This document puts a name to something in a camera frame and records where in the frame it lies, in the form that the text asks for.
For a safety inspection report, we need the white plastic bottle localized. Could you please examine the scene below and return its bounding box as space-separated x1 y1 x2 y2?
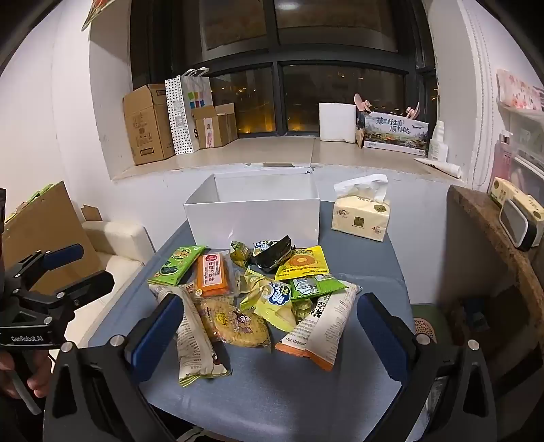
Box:
428 120 449 163

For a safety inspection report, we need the small yellow-green candy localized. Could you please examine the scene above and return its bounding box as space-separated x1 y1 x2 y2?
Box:
293 297 318 324
229 240 254 268

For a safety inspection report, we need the green packet behind cardboard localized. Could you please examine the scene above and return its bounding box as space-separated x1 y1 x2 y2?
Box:
17 184 54 213

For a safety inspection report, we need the black snack packet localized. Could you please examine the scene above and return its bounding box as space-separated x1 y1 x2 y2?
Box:
250 235 296 273

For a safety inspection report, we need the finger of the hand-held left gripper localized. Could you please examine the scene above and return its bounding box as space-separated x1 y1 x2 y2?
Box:
5 243 85 295
54 271 116 309

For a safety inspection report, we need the green seaweed packet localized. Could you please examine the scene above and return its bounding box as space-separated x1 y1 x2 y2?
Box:
147 243 207 286

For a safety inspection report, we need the landscape printed box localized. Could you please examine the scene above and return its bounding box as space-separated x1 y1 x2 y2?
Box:
363 111 430 156

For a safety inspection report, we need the wall poster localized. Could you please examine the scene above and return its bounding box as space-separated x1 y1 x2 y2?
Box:
82 0 118 31

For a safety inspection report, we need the orange snack packet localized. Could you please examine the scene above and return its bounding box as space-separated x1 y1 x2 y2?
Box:
193 251 233 298

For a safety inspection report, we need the yellow tissue box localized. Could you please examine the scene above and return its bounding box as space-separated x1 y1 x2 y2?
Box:
489 176 541 215

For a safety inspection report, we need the round cookie packet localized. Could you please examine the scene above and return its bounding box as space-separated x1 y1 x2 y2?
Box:
198 297 273 353

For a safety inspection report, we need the small brown snack packet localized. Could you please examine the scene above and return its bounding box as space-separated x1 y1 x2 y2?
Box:
181 281 205 303

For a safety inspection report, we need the bright green snack packet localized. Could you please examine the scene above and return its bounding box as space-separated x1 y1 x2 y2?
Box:
289 274 349 299

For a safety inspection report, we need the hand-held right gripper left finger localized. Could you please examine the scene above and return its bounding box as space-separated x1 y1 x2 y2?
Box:
42 292 186 442

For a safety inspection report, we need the yellow tissue pack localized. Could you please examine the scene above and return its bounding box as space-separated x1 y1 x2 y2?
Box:
331 173 391 243

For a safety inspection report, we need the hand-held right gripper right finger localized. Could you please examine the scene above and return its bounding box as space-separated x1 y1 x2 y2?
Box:
356 292 498 442

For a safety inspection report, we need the white dotted paper bag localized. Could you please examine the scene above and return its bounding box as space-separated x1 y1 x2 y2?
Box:
165 77 200 156

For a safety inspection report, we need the green stool with woven seat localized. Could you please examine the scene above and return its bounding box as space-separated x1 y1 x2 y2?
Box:
410 304 460 363

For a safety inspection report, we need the rolled white paper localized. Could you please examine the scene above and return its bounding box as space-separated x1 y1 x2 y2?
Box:
414 157 463 179

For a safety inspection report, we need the tall cardboard box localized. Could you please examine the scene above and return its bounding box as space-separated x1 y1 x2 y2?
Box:
123 84 176 166

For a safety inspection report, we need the open cardboard box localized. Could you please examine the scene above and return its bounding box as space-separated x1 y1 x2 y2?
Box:
192 103 239 149

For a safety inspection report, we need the round cork side table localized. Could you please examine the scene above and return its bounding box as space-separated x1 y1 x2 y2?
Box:
446 185 544 341

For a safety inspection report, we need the person's left hand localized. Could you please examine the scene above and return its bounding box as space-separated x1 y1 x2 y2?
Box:
0 346 54 400

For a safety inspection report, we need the pink packet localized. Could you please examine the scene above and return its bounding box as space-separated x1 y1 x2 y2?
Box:
493 132 517 188

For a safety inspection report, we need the white bag with coloured squares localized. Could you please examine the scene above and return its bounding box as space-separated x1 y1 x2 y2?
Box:
178 67 214 128

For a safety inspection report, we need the yellow and blue snack packet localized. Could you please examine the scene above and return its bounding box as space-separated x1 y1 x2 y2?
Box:
239 268 298 333

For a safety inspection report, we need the white device with dark screen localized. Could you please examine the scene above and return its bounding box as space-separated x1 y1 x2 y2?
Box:
498 198 540 252

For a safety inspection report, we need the flat cardboard sheet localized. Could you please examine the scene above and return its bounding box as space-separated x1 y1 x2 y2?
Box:
2 181 107 295

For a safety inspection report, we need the pink floral box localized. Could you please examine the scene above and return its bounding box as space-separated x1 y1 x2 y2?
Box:
496 69 544 113

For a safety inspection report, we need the dark window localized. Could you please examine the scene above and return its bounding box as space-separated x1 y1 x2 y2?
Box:
130 0 438 139

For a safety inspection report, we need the clear plastic drawer unit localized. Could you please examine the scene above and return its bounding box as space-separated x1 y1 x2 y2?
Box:
495 106 544 205

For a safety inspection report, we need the white foam block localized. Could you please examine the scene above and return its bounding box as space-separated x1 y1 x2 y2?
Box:
319 102 357 143

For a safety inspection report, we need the white packet with orange end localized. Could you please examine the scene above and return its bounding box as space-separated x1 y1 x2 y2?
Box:
275 280 362 373

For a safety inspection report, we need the white box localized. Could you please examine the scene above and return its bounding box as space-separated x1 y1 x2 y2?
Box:
184 173 321 250

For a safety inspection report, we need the white sofa seat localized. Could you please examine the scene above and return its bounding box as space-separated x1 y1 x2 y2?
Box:
64 221 156 341

